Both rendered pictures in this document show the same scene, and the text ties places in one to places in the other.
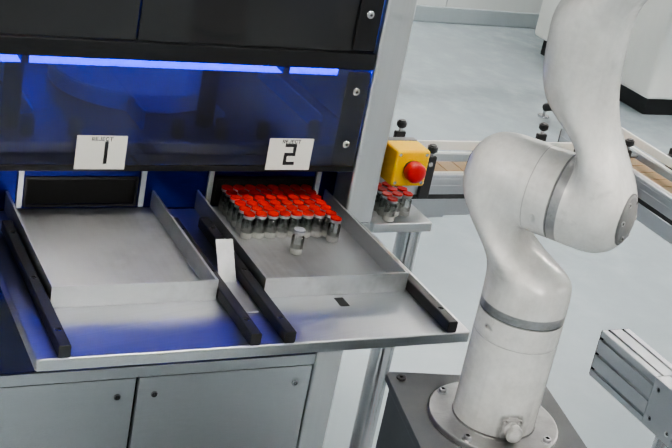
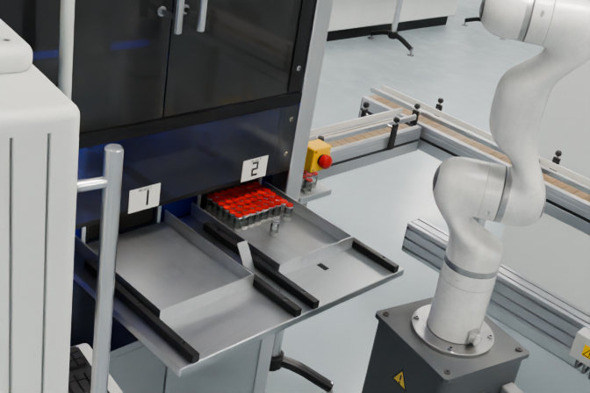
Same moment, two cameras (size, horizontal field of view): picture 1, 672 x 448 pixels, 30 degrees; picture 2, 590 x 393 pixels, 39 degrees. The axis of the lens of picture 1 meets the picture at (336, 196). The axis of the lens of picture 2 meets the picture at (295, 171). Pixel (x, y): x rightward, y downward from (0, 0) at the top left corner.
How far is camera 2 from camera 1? 0.68 m
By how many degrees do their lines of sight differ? 18
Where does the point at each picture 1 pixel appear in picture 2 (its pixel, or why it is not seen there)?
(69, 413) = (130, 370)
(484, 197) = (455, 203)
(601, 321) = (352, 196)
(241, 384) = not seen: hidden behind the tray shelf
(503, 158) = (465, 178)
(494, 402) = (464, 324)
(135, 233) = (169, 246)
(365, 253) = (312, 224)
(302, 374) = not seen: hidden behind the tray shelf
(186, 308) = (240, 298)
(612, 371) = (419, 247)
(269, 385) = not seen: hidden behind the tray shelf
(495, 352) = (464, 295)
